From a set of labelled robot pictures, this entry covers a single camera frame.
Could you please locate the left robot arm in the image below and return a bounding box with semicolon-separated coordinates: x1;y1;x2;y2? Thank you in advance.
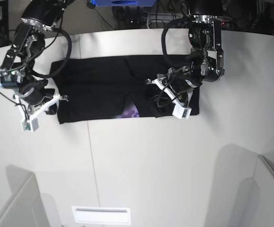
147;0;225;111

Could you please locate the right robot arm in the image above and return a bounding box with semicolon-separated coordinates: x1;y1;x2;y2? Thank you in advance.
0;0;73;121

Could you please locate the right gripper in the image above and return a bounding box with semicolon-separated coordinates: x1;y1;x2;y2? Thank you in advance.
13;79;69;120

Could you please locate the black T-shirt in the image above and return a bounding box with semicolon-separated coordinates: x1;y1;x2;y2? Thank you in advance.
50;54;201;125

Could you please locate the white power strip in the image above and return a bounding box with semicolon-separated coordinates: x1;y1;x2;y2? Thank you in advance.
148;13;183;24

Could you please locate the white panel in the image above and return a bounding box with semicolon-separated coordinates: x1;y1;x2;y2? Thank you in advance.
0;172;50;227
229;156;274;227

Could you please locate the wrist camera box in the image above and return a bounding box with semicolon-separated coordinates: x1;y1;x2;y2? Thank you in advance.
21;118;39;132
172;105;192;119

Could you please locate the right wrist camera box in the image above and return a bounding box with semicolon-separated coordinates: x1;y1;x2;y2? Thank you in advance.
21;118;39;132

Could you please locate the blue box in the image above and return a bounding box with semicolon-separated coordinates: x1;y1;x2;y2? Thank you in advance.
86;0;156;9

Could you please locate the black device with lights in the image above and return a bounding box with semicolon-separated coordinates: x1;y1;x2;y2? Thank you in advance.
126;6;143;24

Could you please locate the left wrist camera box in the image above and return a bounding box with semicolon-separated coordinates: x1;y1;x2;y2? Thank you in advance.
172;105;192;119

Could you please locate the white left side panel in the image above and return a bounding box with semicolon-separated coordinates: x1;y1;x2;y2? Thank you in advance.
0;172;50;227

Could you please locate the white right side panel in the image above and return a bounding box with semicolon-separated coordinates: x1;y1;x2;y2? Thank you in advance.
229;156;274;227

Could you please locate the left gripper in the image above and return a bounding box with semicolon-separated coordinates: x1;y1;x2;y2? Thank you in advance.
146;67;202;111

